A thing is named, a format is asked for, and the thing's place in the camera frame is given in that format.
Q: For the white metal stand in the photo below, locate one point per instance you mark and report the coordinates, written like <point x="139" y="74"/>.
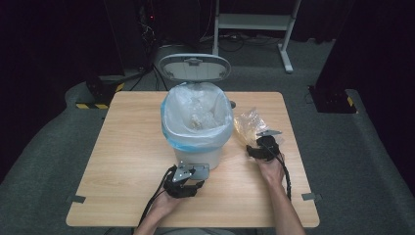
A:
<point x="254" y="21"/>

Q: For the yellowish clear plastic wrapper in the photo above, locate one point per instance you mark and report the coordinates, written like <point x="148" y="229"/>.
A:
<point x="249" y="125"/>

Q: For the person's right hand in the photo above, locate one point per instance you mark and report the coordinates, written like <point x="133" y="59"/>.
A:
<point x="272" y="171"/>

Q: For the person's grey clothing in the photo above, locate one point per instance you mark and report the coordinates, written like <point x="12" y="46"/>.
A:
<point x="199" y="232"/>

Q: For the small dark round knob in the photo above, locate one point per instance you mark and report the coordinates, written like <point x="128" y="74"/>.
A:
<point x="233" y="104"/>

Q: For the grey tape tab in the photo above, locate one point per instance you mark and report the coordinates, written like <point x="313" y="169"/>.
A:
<point x="311" y="196"/>
<point x="76" y="198"/>

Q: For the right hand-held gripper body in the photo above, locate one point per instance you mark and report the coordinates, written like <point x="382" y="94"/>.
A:
<point x="269" y="147"/>

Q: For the person's left hand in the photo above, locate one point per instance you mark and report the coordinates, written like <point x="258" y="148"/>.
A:
<point x="164" y="204"/>

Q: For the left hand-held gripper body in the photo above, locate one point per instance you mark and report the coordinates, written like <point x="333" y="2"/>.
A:
<point x="177" y="187"/>

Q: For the white grey pedal trash can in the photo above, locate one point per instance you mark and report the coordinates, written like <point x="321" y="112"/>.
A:
<point x="195" y="67"/>

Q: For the black base with hazard stripes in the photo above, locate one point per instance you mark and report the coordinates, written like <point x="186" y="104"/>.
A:
<point x="331" y="101"/>
<point x="99" y="91"/>

